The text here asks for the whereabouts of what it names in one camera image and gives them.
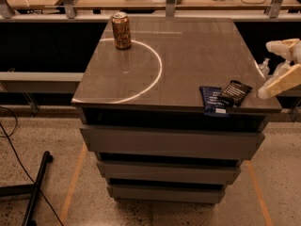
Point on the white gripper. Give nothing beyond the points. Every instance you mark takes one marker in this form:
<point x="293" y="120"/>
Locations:
<point x="283" y="81"/>

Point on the grey drawer cabinet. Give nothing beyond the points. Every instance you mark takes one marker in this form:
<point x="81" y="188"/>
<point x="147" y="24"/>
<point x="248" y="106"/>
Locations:
<point x="143" y="116"/>

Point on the black stand leg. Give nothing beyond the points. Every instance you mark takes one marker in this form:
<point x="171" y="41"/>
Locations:
<point x="33" y="190"/>

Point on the blue blueberry rxbar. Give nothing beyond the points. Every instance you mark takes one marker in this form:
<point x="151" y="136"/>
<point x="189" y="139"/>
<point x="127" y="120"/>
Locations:
<point x="213" y="105"/>

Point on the gold soda can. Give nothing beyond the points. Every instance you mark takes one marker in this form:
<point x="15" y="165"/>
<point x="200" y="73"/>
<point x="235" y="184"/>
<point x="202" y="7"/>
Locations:
<point x="121" y="30"/>

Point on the clear plastic bottle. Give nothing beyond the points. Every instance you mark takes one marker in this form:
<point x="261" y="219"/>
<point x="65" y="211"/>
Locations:
<point x="264" y="67"/>

